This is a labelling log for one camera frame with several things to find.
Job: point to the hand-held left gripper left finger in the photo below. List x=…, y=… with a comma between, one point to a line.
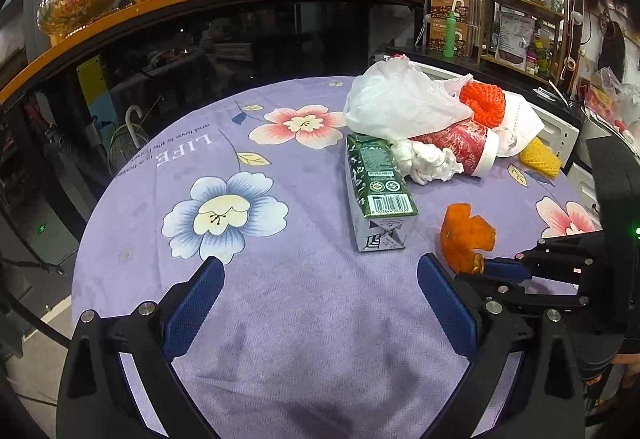
x=195, y=304

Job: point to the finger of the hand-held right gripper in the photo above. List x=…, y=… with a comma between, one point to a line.
x=500, y=289
x=507, y=266

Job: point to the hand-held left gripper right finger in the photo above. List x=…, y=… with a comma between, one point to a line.
x=445, y=304

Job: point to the orange peel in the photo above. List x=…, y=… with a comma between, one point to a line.
x=462, y=234

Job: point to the white tissue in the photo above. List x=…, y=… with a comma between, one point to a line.
x=425, y=161

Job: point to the white face mask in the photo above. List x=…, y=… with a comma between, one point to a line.
x=520, y=124

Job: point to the yellow foam fruit net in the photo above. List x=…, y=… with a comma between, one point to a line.
x=542, y=159

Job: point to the purple floral tablecloth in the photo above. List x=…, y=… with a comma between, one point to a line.
x=300, y=319

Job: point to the white cabinet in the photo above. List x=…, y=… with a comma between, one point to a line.
x=560, y=129

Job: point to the clear plastic bag with goods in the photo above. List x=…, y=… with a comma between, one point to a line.
x=612, y=96

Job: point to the red patterned paper cup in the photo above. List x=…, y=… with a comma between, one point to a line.
x=460, y=141

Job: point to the green drink carton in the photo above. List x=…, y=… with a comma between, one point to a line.
x=380, y=184

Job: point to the orange foam fruit net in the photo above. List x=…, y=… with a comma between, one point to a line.
x=482, y=101

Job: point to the colourful small jars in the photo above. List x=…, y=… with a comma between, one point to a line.
x=537, y=56

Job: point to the white plastic bag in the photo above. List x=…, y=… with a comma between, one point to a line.
x=400, y=99

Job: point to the white and purple snack bag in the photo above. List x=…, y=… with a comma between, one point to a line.
x=514, y=39

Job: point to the green bottle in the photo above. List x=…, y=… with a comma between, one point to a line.
x=450, y=39

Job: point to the wooden shelf rack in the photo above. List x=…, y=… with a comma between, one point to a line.
x=525, y=0

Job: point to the brown printed box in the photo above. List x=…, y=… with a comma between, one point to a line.
x=436, y=39
x=437, y=6

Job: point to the black counter with wooden edge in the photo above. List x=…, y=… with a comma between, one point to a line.
x=225, y=44

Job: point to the cut glass bowl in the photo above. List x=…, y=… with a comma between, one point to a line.
x=75, y=4

